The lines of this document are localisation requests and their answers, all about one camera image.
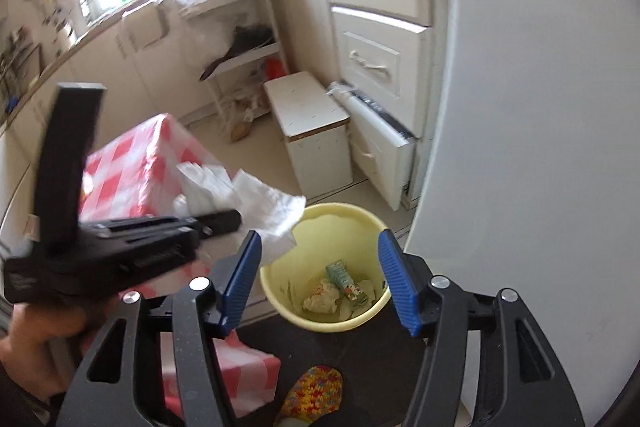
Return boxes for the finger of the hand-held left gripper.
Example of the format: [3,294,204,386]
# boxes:
[172,209,242,240]

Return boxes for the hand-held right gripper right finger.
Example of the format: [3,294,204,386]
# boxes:
[378,229,586,427]

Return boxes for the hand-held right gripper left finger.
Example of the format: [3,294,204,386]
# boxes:
[55,229,262,427]

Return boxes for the white tissue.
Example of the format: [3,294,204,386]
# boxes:
[172,162,307,269]

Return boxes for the yellow plastic trash bin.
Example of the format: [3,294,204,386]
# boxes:
[260,203,392,334]

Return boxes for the person's left forearm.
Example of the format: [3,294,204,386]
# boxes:
[0,364,68,427]

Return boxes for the person's left hand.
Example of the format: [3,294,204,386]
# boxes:
[0,299,108,400]

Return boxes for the green drink carton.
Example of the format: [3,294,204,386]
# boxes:
[326,259,362,297]

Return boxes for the crumpled paper ball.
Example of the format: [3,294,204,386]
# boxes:
[301,282,342,316]

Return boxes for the dark floor mat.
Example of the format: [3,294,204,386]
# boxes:
[234,307,428,427]

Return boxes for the red checked tablecloth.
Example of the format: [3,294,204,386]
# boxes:
[77,113,282,427]

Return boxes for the colourful crocheted slipper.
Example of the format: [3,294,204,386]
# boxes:
[277,364,346,427]

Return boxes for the white wooden stool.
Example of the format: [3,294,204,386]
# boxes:
[263,71,354,198]

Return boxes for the white storage rack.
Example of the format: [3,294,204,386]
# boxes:
[175,0,283,120]

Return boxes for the white plastic bag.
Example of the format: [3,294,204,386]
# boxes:
[182,7,238,75]

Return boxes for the black pan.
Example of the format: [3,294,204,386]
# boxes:
[200,26,277,82]

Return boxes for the white base cabinets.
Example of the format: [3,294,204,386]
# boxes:
[0,0,211,188]

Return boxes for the white hanging door bin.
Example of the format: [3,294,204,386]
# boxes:
[136,1,170,48]

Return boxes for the white refrigerator door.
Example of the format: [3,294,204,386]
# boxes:
[402,0,637,413]

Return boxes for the white drawer cabinet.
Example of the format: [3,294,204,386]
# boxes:
[265,0,443,212]

